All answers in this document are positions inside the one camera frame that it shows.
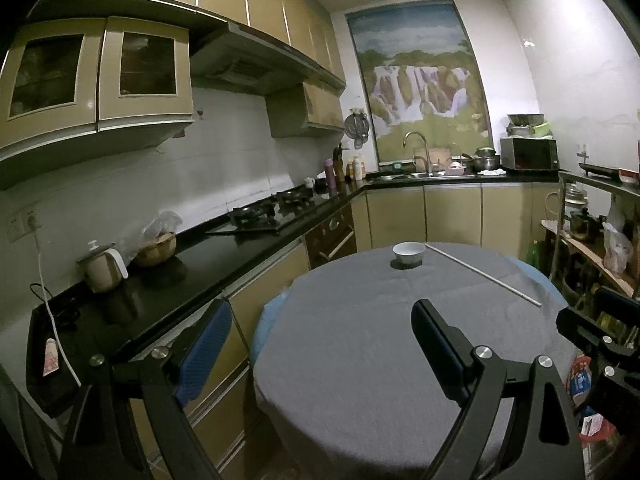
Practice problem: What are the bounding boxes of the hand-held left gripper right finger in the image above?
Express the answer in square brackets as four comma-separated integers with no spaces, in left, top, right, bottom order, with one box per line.
[411,299,586,480]

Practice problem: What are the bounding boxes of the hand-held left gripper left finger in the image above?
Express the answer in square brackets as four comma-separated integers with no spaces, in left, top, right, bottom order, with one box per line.
[60,297,233,480]

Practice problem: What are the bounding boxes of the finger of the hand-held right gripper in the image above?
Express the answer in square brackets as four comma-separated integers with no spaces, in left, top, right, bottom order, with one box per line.
[597,285,640,313]
[556,306,640,413]

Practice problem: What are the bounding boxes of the metal storage rack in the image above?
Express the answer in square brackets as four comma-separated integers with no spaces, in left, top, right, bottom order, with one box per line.
[540,170,640,321]

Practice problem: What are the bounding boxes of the white plastic bag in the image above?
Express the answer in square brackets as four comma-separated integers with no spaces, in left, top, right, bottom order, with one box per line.
[602,222,636,278]

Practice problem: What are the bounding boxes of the light blue table cover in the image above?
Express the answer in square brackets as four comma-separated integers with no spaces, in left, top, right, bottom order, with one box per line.
[249,255,561,366]

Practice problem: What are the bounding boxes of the dark steel pot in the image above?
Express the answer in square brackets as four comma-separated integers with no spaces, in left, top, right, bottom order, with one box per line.
[570,207,603,241]

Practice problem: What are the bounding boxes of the black kitchen countertop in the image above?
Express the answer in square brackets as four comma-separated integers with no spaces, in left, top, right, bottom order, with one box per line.
[25,170,561,416]

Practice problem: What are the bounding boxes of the long white rod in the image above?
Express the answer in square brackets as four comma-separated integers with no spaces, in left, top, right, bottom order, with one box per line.
[424,243,543,308]

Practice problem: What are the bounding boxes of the white ceramic bowl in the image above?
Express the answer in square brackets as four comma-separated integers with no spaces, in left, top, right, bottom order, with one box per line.
[392,241,426,267]

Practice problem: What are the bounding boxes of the brown basket with plastic bag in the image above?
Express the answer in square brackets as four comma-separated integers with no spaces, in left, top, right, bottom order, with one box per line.
[132,210,183,268]

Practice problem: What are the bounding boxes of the beige electric kettle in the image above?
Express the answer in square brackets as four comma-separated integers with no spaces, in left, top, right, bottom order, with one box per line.
[76,240,130,294]

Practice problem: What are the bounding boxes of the pink and white tube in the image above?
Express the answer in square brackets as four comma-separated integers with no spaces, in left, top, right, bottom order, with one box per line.
[41,337,60,377]

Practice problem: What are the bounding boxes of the dark built-in oven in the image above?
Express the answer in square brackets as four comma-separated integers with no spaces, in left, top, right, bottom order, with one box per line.
[304,205,358,271]

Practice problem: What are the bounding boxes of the black gas stove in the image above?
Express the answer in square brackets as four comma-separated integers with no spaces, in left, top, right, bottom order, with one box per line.
[205,185,318,235]

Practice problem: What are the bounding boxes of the black microwave oven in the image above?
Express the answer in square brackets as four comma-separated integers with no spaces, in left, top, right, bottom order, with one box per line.
[500,137,560,171]

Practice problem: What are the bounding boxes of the steel cooking pot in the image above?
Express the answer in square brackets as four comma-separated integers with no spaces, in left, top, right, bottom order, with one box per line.
[472,147,501,173]

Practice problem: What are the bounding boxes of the stacked metal basins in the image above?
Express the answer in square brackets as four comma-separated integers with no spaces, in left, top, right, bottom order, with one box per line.
[506,113,555,139]

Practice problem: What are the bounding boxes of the steel kitchen faucet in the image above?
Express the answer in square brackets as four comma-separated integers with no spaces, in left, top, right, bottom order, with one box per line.
[403,131,432,176]

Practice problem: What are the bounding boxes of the hanging metal strainer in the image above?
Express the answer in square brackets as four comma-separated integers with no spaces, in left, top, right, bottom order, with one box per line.
[344,110,372,150]

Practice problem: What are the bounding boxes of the beige glass door cabinet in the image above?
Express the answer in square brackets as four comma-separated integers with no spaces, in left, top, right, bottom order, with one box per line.
[0,15,196,176]

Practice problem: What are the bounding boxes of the steel range hood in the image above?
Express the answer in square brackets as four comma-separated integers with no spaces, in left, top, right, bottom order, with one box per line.
[189,19,347,97]

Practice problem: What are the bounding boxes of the white power cord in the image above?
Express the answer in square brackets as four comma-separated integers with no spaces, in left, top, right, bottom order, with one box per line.
[32,230,81,388]

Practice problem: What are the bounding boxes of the white wall socket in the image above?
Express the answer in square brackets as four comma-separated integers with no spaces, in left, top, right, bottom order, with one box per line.
[5,210,43,243]

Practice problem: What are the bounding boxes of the small beige wall cabinet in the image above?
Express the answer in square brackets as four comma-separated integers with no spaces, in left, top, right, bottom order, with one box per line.
[265,80,346,138]

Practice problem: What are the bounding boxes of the waterfall wall poster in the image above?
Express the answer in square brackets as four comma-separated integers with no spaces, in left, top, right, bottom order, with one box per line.
[345,0,493,166]

